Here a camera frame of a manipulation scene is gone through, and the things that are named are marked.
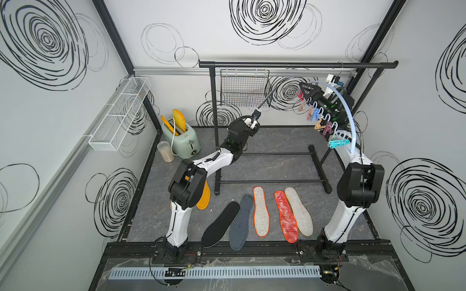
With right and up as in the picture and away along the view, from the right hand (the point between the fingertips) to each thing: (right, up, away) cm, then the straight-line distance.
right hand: (302, 85), depth 74 cm
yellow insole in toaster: (-58, -11, +23) cm, 63 cm away
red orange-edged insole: (-3, -60, +8) cm, 60 cm away
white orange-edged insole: (-15, -57, +9) cm, 60 cm away
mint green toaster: (-54, -25, +22) cm, 63 cm away
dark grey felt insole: (-26, -64, +5) cm, 69 cm away
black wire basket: (-22, +11, +38) cm, 45 cm away
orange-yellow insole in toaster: (-62, -15, +20) cm, 67 cm away
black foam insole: (-37, -64, +5) cm, 74 cm away
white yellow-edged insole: (+4, -56, +11) cm, 57 cm away
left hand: (-20, -9, +13) cm, 26 cm away
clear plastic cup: (-65, -27, +23) cm, 74 cm away
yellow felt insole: (-43, -52, +14) cm, 69 cm away
